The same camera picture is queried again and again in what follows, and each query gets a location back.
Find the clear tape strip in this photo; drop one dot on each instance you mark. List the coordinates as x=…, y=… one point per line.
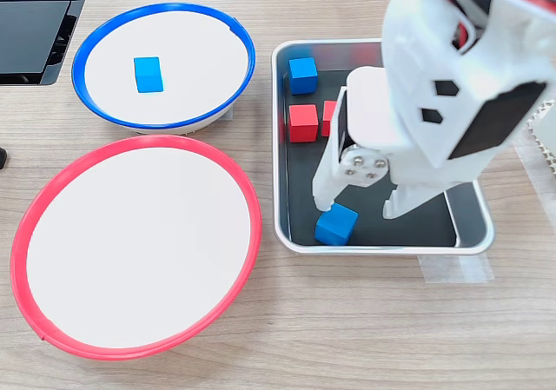
x=456, y=270

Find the small black object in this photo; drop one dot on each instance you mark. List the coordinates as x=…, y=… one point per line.
x=2, y=157

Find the white plate blue rim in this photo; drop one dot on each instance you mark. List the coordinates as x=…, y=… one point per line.
x=195, y=60

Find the blue cube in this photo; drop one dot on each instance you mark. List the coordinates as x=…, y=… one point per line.
x=148, y=74
x=335, y=224
x=302, y=75

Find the black tray mat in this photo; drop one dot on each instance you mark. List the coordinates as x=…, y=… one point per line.
x=412, y=229

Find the clear plastic sheet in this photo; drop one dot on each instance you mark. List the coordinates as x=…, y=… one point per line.
x=534, y=186

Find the red cube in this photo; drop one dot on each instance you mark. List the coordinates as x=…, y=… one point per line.
x=302, y=123
x=328, y=118

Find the steel tray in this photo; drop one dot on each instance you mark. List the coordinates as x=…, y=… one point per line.
x=471, y=216

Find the white plate red rim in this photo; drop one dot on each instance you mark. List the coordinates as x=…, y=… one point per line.
x=130, y=255

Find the pale perforated base plate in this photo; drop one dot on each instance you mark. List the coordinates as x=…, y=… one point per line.
x=548, y=147

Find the black electronic device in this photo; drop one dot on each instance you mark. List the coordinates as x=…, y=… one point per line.
x=30, y=38

